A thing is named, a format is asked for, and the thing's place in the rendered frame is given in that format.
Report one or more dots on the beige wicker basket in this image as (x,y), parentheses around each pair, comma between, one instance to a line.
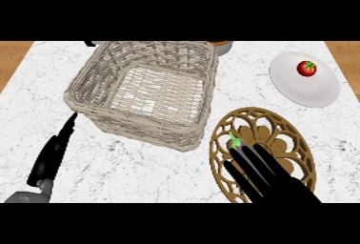
(155,92)

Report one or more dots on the white oval plate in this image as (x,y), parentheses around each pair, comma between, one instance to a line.
(308,85)

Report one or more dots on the purple eggplant with green stem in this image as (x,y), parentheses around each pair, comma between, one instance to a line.
(234,143)

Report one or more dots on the red tomato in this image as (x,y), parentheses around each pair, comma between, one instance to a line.
(305,68)

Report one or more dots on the grey pot with brown contents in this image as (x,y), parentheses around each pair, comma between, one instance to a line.
(221,46)

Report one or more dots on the brown round openwork placemat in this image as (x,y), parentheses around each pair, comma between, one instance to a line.
(280,133)

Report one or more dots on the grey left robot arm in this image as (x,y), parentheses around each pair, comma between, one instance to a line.
(29,193)

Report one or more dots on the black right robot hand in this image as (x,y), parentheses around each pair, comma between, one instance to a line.
(276,181)

